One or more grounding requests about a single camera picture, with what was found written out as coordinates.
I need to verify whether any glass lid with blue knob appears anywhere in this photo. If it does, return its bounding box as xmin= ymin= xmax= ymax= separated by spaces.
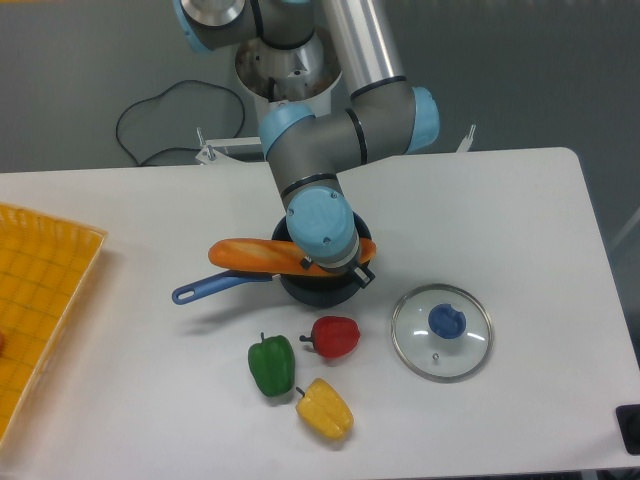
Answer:
xmin=391 ymin=283 xmax=495 ymax=383

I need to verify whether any yellow bell pepper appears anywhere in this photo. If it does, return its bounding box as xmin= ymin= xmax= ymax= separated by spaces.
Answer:
xmin=295 ymin=378 xmax=354 ymax=441

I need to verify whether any green bell pepper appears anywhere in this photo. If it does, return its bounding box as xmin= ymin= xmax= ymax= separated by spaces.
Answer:
xmin=247 ymin=333 xmax=295 ymax=398

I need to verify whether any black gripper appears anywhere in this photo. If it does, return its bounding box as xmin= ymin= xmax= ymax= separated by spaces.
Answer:
xmin=299 ymin=238 xmax=375 ymax=289

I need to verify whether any black device at table edge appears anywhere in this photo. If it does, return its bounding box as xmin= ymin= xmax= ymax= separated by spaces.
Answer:
xmin=615 ymin=404 xmax=640 ymax=456

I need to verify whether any yellow woven basket tray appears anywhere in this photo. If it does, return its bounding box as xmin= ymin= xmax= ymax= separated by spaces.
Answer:
xmin=1 ymin=203 xmax=107 ymax=443

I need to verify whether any long orange baguette bread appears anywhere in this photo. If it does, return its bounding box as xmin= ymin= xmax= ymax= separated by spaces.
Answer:
xmin=207 ymin=236 xmax=377 ymax=278

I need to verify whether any dark blue saucepan with handle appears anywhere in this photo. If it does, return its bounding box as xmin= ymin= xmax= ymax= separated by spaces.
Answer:
xmin=171 ymin=215 xmax=376 ymax=308

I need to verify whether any red bell pepper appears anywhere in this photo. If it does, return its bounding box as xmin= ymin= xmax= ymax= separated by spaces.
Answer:
xmin=299 ymin=316 xmax=361 ymax=360

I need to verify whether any black cable on floor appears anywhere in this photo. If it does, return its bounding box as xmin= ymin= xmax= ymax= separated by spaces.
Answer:
xmin=115 ymin=79 xmax=247 ymax=168

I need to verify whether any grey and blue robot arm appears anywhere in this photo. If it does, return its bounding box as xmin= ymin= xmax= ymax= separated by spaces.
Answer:
xmin=174 ymin=1 xmax=440 ymax=287

